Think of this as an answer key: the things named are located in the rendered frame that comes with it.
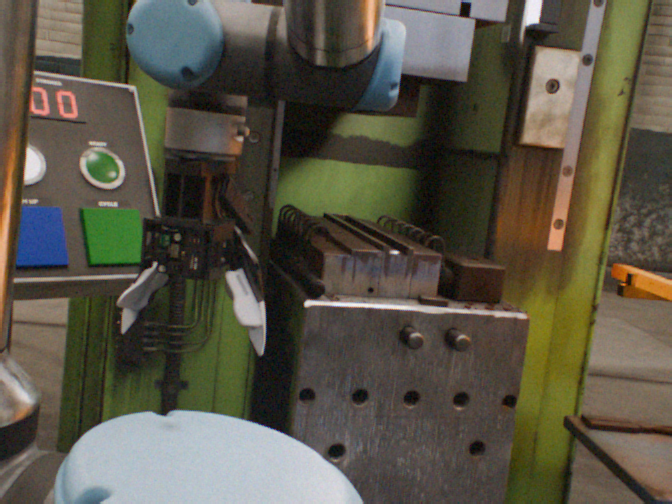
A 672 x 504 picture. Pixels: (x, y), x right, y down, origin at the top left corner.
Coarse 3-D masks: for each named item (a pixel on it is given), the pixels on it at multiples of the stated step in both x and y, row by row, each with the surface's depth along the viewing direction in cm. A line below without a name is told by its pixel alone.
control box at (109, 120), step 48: (48, 96) 101; (96, 96) 105; (48, 144) 99; (96, 144) 103; (144, 144) 107; (48, 192) 97; (96, 192) 101; (144, 192) 105; (48, 288) 96; (96, 288) 100
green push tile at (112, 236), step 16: (96, 208) 99; (96, 224) 98; (112, 224) 100; (128, 224) 101; (96, 240) 98; (112, 240) 99; (128, 240) 100; (96, 256) 97; (112, 256) 98; (128, 256) 99
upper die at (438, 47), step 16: (384, 16) 119; (400, 16) 120; (416, 16) 120; (432, 16) 121; (448, 16) 122; (416, 32) 121; (432, 32) 121; (448, 32) 122; (464, 32) 123; (416, 48) 121; (432, 48) 122; (448, 48) 123; (464, 48) 123; (416, 64) 122; (432, 64) 122; (448, 64) 123; (464, 64) 124; (416, 80) 132; (432, 80) 128; (448, 80) 124; (464, 80) 124
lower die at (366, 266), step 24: (312, 216) 164; (312, 240) 136; (336, 240) 134; (360, 240) 136; (408, 240) 142; (312, 264) 130; (336, 264) 124; (360, 264) 125; (384, 264) 126; (408, 264) 127; (432, 264) 128; (336, 288) 125; (360, 288) 126; (384, 288) 127; (408, 288) 128; (432, 288) 129
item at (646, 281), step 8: (616, 264) 140; (616, 272) 139; (624, 272) 137; (632, 272) 134; (640, 272) 134; (624, 280) 137; (640, 280) 132; (648, 280) 129; (656, 280) 127; (664, 280) 128; (648, 288) 129; (656, 288) 127; (664, 288) 125; (664, 296) 125
